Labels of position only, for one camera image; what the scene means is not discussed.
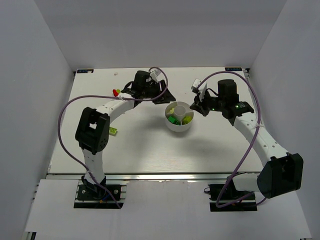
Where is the dark green lego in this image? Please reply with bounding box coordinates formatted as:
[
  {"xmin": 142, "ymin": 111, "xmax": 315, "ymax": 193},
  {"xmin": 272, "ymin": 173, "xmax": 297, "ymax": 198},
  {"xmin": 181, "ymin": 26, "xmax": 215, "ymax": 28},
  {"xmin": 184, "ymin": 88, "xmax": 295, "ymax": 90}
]
[{"xmin": 167, "ymin": 116, "xmax": 179, "ymax": 125}]

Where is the red curved lego with green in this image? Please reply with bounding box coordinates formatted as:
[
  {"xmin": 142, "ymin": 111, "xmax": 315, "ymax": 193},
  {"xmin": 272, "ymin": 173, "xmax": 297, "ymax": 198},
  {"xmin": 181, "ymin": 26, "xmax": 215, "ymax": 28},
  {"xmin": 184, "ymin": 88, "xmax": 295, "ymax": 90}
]
[{"xmin": 112, "ymin": 89, "xmax": 121, "ymax": 97}]

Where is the lime green lego plate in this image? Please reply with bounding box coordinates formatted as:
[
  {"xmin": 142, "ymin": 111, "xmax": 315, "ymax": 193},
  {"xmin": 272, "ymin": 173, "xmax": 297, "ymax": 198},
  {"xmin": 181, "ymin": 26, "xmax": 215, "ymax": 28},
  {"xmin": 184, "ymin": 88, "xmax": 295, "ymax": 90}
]
[{"xmin": 108, "ymin": 127, "xmax": 118, "ymax": 136}]

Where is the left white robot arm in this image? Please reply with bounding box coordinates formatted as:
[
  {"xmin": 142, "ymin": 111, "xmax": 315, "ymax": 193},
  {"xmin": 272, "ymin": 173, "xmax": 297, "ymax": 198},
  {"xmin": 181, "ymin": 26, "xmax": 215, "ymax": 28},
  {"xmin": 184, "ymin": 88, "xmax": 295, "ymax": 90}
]
[{"xmin": 75, "ymin": 67, "xmax": 176, "ymax": 191}]

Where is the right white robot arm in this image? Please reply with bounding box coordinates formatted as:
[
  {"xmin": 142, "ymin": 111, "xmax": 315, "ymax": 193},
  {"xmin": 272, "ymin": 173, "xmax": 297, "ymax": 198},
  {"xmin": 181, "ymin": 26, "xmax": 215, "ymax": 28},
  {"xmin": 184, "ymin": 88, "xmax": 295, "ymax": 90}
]
[{"xmin": 190, "ymin": 79, "xmax": 304, "ymax": 199}]

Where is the white round divided container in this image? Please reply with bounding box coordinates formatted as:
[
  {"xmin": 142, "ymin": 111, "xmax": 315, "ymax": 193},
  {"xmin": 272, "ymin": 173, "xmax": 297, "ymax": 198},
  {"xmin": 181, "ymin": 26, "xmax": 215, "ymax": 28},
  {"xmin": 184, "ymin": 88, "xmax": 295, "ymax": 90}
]
[{"xmin": 165, "ymin": 101, "xmax": 194, "ymax": 133}]

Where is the blue label sticker right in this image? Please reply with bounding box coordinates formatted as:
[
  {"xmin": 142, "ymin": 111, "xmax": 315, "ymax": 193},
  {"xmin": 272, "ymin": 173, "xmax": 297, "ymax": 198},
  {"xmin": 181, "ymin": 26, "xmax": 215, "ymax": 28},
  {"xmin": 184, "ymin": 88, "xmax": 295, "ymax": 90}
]
[{"xmin": 224, "ymin": 67, "xmax": 243, "ymax": 72}]

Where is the blue label sticker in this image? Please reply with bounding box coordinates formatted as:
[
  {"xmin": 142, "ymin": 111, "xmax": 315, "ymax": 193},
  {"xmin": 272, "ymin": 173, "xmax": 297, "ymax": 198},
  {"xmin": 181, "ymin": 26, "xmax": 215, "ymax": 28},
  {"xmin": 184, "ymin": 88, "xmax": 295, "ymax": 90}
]
[
  {"xmin": 76, "ymin": 69, "xmax": 94, "ymax": 74},
  {"xmin": 224, "ymin": 67, "xmax": 243, "ymax": 72}
]

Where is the blue label sticker left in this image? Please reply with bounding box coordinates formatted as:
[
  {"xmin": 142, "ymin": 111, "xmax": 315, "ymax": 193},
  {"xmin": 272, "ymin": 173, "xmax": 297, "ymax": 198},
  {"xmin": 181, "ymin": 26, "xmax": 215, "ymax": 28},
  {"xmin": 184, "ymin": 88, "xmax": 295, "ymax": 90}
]
[{"xmin": 76, "ymin": 69, "xmax": 94, "ymax": 74}]

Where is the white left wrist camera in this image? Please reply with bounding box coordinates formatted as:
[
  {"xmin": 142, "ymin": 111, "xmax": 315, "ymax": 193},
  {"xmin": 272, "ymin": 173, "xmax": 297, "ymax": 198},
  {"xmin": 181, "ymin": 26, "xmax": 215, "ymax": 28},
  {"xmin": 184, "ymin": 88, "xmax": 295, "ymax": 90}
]
[{"xmin": 149, "ymin": 69, "xmax": 161, "ymax": 83}]

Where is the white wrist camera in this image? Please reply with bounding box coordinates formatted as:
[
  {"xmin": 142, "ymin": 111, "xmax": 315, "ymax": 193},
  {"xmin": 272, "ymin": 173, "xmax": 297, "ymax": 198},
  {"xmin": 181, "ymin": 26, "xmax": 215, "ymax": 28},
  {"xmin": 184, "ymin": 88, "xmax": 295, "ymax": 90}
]
[
  {"xmin": 191, "ymin": 78, "xmax": 207, "ymax": 101},
  {"xmin": 149, "ymin": 69, "xmax": 161, "ymax": 83}
]

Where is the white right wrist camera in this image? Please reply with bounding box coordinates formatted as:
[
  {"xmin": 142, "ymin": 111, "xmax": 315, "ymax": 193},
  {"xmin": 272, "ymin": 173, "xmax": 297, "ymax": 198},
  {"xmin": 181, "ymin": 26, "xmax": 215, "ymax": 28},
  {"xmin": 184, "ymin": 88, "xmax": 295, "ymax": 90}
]
[{"xmin": 191, "ymin": 78, "xmax": 207, "ymax": 101}]

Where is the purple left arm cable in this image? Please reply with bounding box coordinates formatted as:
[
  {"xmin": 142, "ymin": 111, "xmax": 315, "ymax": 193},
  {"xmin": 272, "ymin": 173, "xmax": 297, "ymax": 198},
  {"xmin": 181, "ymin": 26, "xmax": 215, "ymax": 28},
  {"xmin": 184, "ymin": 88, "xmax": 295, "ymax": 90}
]
[{"xmin": 58, "ymin": 66, "xmax": 169, "ymax": 210}]

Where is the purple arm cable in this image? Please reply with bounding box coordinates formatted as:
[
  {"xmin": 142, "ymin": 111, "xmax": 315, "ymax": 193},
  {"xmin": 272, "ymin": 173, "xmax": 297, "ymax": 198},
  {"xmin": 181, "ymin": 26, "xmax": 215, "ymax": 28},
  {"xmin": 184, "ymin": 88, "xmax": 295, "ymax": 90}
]
[
  {"xmin": 197, "ymin": 71, "xmax": 267, "ymax": 208},
  {"xmin": 58, "ymin": 66, "xmax": 169, "ymax": 210}
]

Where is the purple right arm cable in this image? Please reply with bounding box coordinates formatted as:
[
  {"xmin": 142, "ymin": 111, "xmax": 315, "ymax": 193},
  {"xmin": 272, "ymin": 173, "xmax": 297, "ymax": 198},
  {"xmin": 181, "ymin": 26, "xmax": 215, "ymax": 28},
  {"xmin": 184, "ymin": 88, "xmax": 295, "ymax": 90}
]
[{"xmin": 197, "ymin": 71, "xmax": 267, "ymax": 208}]

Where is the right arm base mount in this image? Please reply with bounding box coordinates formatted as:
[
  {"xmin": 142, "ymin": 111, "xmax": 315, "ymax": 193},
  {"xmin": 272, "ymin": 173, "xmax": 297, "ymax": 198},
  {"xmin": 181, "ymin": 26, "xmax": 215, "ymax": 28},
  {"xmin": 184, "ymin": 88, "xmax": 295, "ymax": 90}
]
[{"xmin": 203, "ymin": 184, "xmax": 258, "ymax": 212}]

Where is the aluminium table front rail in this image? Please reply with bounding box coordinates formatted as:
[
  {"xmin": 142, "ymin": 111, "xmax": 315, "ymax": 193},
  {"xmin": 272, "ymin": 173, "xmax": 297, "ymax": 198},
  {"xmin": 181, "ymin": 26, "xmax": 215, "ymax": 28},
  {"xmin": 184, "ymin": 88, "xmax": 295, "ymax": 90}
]
[{"xmin": 46, "ymin": 172, "xmax": 263, "ymax": 183}]

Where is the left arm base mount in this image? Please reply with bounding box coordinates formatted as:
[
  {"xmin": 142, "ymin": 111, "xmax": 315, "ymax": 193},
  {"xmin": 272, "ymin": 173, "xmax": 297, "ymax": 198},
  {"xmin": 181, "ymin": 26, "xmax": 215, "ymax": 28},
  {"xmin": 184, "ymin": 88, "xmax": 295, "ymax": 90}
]
[{"xmin": 73, "ymin": 183, "xmax": 126, "ymax": 210}]

